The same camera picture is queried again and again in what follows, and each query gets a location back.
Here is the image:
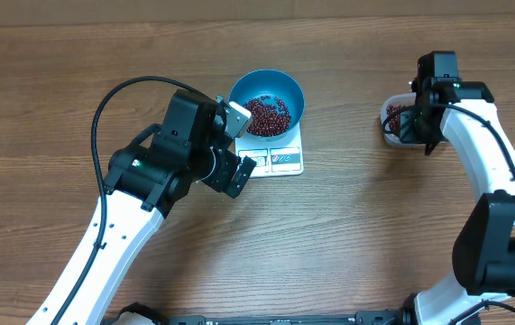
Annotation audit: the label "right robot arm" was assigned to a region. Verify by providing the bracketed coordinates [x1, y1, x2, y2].
[381, 51, 515, 324]

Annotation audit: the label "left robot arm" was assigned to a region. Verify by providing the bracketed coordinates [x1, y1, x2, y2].
[29, 89, 256, 324]

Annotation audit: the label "white digital kitchen scale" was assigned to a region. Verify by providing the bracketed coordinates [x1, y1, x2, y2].
[235, 124, 304, 178]

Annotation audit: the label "red beans in bowl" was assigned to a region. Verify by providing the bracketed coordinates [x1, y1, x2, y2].
[243, 95, 292, 137]

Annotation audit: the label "blue metal bowl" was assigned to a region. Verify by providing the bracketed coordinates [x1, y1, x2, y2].
[229, 69, 306, 139]

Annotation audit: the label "clear plastic container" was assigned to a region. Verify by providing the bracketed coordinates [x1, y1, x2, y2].
[380, 92, 426, 148]

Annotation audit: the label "right black cable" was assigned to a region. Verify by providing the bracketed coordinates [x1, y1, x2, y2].
[381, 102, 515, 254]

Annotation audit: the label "black cable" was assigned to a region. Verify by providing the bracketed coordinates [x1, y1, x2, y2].
[381, 102, 515, 254]
[49, 75, 208, 325]

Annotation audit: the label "left black cable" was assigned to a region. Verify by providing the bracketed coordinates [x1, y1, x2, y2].
[49, 75, 208, 325]

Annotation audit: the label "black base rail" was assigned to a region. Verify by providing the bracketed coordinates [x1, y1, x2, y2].
[101, 302, 417, 325]

